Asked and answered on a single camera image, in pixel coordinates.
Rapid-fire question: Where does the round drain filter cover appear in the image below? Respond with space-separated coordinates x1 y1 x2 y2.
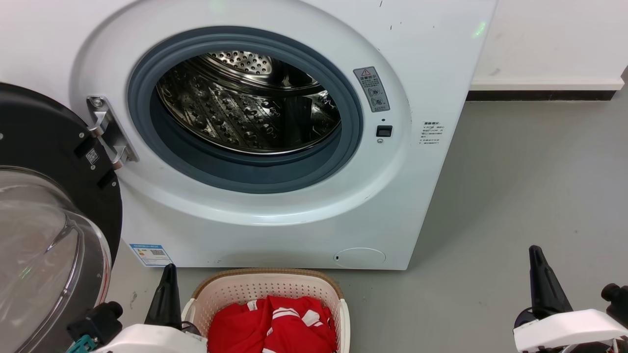
334 248 387 269

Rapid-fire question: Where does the red sports jersey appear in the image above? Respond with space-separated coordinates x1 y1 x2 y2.
207 295 338 353

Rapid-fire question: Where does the blue energy label sticker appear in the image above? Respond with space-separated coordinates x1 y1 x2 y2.
130 243 173 268

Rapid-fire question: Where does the cream perforated laundry basket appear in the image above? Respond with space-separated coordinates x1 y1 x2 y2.
182 268 351 353

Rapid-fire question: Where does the small printed text sticker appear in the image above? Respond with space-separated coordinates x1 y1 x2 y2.
419 121 446 146

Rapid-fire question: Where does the white front-load washing machine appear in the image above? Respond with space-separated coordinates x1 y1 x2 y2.
0 0 498 271

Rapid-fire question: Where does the grey warning sticker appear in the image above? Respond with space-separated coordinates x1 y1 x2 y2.
353 67 391 113

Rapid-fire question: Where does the metal door hinge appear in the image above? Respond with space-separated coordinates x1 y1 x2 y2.
86 96 139 171

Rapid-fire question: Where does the grey rubber door gasket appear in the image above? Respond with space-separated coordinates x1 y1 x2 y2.
127 26 364 194

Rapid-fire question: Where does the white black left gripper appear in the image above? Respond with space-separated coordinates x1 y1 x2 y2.
93 263 208 353

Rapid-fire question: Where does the black glass washer door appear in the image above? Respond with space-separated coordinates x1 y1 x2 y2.
0 82 123 353

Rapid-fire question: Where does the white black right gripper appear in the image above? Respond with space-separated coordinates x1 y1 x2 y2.
513 245 628 353

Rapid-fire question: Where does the stainless steel washing machine drum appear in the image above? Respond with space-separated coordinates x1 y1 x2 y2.
156 50 342 156

